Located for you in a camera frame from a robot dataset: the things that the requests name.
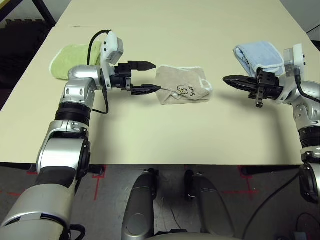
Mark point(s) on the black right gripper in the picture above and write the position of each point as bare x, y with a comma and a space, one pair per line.
267, 87

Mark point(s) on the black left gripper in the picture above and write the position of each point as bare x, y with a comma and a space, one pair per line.
121, 76

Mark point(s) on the beige towel with white trim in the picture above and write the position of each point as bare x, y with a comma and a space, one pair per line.
175, 82

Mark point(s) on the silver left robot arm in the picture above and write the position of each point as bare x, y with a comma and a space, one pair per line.
80, 75

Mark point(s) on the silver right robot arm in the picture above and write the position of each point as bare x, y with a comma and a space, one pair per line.
310, 90

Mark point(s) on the folded light blue towel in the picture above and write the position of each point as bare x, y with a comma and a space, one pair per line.
262, 52

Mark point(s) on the folded green towel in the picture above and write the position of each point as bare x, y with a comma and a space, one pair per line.
72, 57

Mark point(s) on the dark foam floor mat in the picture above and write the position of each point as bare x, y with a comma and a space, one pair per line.
20, 50

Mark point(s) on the grey robot left leg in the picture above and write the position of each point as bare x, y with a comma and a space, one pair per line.
137, 207

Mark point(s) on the grey robot leg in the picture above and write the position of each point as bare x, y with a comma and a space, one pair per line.
210, 207
137, 207

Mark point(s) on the grey robot right leg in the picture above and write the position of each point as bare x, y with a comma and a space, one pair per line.
210, 207

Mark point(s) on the light grey robot waist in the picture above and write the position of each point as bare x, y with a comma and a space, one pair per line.
195, 237

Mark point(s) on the grey power adapter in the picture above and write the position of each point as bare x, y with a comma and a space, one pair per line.
299, 236

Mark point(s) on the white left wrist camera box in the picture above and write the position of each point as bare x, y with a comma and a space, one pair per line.
110, 42

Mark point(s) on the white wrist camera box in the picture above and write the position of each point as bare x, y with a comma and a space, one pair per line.
298, 57
110, 42

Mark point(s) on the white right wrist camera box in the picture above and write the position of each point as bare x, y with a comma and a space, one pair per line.
298, 57

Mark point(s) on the beige side table black frame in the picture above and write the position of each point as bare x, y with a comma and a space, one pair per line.
47, 15

